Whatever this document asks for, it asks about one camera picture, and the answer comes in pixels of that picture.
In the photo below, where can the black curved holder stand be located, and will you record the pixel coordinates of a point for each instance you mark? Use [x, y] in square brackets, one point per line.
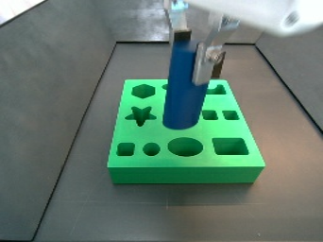
[217, 65]

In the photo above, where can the blue oval cylinder peg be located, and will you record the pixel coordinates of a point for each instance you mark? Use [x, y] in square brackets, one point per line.
[184, 97]

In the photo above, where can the green foam shape board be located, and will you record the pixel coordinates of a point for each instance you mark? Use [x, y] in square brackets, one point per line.
[213, 152]

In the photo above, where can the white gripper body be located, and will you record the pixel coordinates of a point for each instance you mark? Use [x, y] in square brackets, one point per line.
[279, 17]

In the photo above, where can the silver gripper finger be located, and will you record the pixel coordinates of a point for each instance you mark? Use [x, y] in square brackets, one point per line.
[180, 32]
[208, 50]

